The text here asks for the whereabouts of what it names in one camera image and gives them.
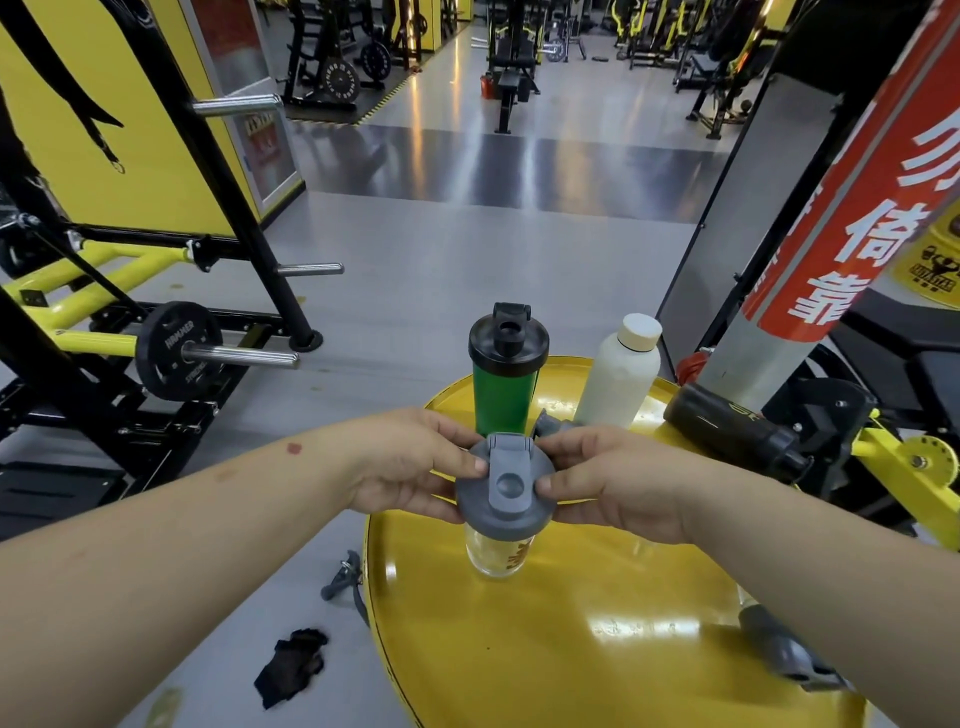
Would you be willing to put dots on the black glove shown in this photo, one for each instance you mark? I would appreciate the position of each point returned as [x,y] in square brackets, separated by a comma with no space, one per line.
[289,667]

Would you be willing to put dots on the grey mirror panel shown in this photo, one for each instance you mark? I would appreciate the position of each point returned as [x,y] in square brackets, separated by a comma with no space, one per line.
[735,247]

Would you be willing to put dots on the white bottle cream cap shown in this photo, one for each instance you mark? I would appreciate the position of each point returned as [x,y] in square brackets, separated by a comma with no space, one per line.
[619,375]

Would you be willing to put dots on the green shaker bottle black lid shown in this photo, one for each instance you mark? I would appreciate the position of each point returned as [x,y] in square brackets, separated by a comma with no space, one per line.
[502,397]

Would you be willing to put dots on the person's left hand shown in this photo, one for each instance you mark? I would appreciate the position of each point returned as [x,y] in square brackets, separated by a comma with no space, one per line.
[405,465]

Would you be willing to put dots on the black and yellow weight machine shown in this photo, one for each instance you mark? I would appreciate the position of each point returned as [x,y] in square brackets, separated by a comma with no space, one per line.
[226,187]

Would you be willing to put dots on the black bench machine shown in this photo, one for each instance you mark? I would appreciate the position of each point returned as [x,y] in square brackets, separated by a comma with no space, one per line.
[510,82]

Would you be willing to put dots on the framed red poster panel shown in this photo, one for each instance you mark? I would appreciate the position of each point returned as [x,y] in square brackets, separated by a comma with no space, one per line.
[255,142]

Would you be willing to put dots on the red pole base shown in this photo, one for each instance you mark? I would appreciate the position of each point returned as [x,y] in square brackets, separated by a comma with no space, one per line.
[691,369]

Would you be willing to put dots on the red and silver pole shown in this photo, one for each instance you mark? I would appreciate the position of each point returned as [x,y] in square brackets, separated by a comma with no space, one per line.
[862,225]

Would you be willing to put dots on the black weight plate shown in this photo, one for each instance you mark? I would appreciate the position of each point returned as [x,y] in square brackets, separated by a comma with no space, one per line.
[169,352]

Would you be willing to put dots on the black plate-loaded machine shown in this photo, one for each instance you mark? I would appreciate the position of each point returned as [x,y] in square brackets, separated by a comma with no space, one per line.
[337,79]

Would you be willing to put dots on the yellow round table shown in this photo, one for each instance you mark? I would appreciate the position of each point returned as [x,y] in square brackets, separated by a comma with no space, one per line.
[600,660]

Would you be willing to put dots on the person's right hand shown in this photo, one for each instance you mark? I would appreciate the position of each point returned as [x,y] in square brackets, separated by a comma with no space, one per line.
[630,480]

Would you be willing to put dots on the black floor platform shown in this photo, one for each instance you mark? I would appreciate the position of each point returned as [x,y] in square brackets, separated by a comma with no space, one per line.
[52,499]

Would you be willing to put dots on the person's left forearm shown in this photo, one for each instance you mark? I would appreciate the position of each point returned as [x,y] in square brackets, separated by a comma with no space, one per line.
[150,585]

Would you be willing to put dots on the yellow drum with black print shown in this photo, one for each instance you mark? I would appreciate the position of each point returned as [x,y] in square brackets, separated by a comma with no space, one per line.
[937,270]

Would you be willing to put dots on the black padded bench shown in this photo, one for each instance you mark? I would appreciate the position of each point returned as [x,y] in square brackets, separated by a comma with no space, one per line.
[900,337]

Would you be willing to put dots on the person's right forearm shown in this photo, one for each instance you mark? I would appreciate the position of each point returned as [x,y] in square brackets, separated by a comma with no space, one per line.
[840,592]

